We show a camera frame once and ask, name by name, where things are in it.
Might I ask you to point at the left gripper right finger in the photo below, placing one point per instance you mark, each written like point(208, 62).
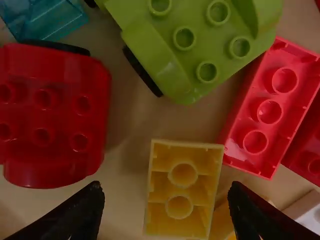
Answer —
point(255, 220)

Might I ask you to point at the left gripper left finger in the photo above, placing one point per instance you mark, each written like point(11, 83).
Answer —
point(75, 220)

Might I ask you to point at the red toy brick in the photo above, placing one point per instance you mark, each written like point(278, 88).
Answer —
point(310, 160)
point(250, 105)

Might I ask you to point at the pale yellow toy brick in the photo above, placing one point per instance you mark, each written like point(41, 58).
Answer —
point(160, 220)

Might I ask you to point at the tan tray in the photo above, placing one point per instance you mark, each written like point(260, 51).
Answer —
point(130, 120)

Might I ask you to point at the red wheeled toy base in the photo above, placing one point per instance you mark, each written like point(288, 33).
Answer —
point(50, 75)

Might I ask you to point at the green wheeled toy base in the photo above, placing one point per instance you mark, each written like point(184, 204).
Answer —
point(150, 50)

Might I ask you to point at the teal clear toy brick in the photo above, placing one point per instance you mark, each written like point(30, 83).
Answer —
point(50, 20)

